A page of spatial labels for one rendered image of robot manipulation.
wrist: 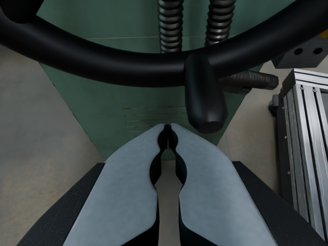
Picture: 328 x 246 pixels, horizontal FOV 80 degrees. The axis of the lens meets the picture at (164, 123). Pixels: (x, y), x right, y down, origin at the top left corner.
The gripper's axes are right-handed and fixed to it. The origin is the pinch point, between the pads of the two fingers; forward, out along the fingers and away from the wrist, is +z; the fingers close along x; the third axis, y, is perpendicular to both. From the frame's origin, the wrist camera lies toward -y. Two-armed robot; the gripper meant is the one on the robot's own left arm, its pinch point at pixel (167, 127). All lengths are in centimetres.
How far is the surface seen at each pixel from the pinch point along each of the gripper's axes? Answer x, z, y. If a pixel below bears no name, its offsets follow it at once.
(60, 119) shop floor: -51, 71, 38
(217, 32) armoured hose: 5.0, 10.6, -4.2
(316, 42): 24.4, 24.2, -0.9
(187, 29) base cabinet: 3.5, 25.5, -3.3
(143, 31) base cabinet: -3.8, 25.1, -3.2
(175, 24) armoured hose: 0.9, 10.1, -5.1
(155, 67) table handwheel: -0.9, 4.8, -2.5
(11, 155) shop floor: -67, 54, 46
